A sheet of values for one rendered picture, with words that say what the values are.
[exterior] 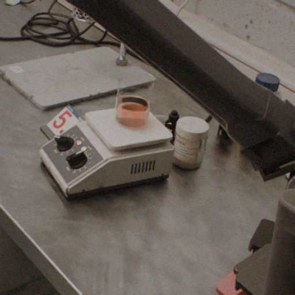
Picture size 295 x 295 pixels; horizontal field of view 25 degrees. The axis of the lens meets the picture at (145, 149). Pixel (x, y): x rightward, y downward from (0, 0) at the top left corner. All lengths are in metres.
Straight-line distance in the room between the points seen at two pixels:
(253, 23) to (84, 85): 0.39
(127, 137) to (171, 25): 0.41
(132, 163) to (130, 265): 0.20
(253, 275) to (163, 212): 0.58
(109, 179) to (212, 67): 0.41
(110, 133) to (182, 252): 0.24
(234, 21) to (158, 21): 0.81
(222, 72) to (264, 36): 0.71
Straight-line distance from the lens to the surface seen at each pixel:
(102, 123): 1.16
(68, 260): 1.00
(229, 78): 0.79
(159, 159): 1.15
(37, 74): 1.49
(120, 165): 1.12
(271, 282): 0.40
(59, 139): 1.16
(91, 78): 1.49
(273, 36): 1.47
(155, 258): 1.02
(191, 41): 0.77
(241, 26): 1.53
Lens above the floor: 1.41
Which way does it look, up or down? 31 degrees down
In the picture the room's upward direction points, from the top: 8 degrees clockwise
